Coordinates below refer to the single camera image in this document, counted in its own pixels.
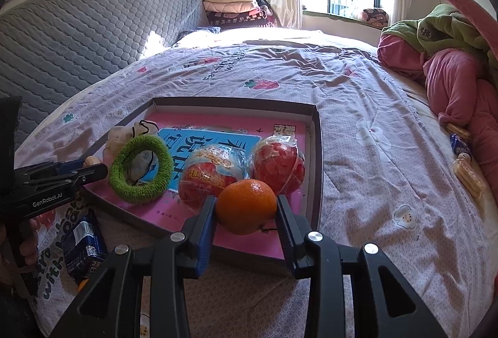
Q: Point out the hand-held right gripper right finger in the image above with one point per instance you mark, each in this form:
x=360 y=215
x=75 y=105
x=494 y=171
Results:
x=288 y=237

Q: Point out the orange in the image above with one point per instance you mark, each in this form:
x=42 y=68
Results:
x=245 y=206

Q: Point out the red and blue ball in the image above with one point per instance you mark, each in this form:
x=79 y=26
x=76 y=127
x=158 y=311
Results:
x=206 y=178

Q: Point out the grey quilted headboard cover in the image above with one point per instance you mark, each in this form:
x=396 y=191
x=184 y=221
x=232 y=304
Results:
x=77 y=38

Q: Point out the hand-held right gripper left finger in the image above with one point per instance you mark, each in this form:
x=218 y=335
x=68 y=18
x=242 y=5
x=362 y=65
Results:
x=204 y=233

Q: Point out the green fleece garment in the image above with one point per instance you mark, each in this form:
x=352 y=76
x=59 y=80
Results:
x=439 y=31

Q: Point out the small blue snack packet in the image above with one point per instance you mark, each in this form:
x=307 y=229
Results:
x=461 y=145

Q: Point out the white printed hair scrunchie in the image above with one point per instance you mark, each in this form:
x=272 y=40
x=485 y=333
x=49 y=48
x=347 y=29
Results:
x=116 y=138

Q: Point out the person's left hand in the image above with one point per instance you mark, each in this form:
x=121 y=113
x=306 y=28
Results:
x=30 y=244

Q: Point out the pink fleece garment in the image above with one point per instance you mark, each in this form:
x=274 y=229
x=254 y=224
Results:
x=455 y=89

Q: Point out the green fuzzy hair scrunchie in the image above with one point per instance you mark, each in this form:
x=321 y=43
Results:
x=120 y=182

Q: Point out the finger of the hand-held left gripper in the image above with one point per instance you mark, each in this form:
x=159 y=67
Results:
x=58 y=167
x=89 y=173

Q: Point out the dark blue knitted cloth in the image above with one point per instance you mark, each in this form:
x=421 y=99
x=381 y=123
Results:
x=198 y=34

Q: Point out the yellow wafer packet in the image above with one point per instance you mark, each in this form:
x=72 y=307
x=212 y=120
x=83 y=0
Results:
x=470 y=176
x=458 y=130

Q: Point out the dark patterned folded blanket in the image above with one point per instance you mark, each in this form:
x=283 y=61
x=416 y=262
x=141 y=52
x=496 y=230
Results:
x=237 y=19

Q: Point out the shallow cardboard box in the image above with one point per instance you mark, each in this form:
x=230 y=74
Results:
x=317 y=167

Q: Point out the small patterned folded blanket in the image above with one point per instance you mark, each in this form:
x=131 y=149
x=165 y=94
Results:
x=373 y=16

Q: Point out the dark blue snack packet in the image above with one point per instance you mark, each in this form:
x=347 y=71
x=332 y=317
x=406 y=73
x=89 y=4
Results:
x=83 y=244

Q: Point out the pink book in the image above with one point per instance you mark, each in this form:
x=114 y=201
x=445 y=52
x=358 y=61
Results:
x=175 y=122

